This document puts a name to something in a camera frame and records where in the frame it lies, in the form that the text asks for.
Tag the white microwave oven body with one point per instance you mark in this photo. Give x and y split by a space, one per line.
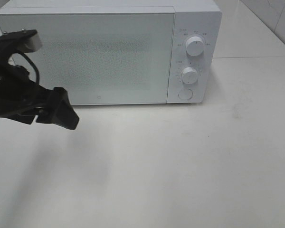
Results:
191 17

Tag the white upper power knob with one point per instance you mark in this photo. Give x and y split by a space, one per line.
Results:
195 45

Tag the round white door-release button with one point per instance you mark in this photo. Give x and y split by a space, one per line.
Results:
185 94

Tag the black wrist camera with heatsink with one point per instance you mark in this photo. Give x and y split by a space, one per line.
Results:
26 41

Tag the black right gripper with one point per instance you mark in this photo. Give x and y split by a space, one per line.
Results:
22 99

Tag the white microwave door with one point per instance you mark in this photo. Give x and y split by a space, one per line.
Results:
104 58

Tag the white timer knob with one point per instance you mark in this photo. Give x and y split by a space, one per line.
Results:
189 75

